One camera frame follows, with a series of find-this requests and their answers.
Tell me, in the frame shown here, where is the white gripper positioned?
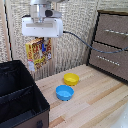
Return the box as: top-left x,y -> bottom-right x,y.
21,15 -> 65,39

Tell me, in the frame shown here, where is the orange granola bar box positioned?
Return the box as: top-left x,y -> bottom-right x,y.
25,36 -> 54,72

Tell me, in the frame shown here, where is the beige woven curtain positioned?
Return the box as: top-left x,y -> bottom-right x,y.
0,0 -> 101,81

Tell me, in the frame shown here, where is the yellow bowl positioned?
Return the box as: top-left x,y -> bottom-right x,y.
63,72 -> 80,87

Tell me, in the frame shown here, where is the blue bowl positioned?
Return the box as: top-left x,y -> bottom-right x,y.
55,84 -> 75,102

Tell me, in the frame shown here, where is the black fabric storage box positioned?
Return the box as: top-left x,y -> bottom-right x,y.
0,59 -> 51,128

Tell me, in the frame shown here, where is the brown drawer cabinet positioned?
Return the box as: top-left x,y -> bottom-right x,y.
87,9 -> 128,83

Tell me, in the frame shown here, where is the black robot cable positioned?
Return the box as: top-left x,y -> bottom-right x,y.
62,30 -> 128,55

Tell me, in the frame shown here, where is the long silver drawer handle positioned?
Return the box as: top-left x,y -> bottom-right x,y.
96,55 -> 121,66
103,28 -> 128,37

